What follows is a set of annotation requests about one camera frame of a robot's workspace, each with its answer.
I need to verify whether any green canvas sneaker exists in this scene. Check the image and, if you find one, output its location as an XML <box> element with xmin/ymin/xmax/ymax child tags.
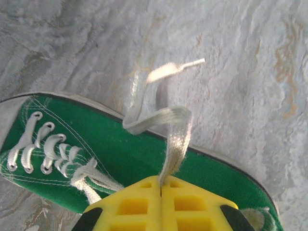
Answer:
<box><xmin>0</xmin><ymin>92</ymin><xmax>285</xmax><ymax>231</ymax></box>

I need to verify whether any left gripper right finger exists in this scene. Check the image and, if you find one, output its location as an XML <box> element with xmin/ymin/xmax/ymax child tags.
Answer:
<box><xmin>160</xmin><ymin>175</ymin><xmax>256</xmax><ymax>231</ymax></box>

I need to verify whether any white shoelace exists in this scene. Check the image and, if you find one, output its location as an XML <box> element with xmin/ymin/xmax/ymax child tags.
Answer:
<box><xmin>6</xmin><ymin>57</ymin><xmax>206</xmax><ymax>205</ymax></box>

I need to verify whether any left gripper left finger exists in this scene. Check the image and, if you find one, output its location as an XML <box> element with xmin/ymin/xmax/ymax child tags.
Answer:
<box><xmin>72</xmin><ymin>175</ymin><xmax>162</xmax><ymax>231</ymax></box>

